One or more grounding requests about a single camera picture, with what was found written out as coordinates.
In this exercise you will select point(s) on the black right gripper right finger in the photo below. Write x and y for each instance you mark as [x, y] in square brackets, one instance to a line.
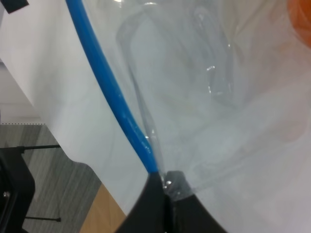
[184, 213]

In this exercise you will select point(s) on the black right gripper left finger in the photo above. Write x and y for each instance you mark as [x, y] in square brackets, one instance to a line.
[149, 213]

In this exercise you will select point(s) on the clear zip bag blue seal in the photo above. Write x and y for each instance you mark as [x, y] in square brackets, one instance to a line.
[217, 89]

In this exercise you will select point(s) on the black stand base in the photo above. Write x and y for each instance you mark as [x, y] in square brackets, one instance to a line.
[17, 189]

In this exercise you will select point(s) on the orange fruit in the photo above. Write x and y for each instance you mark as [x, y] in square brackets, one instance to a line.
[299, 12]

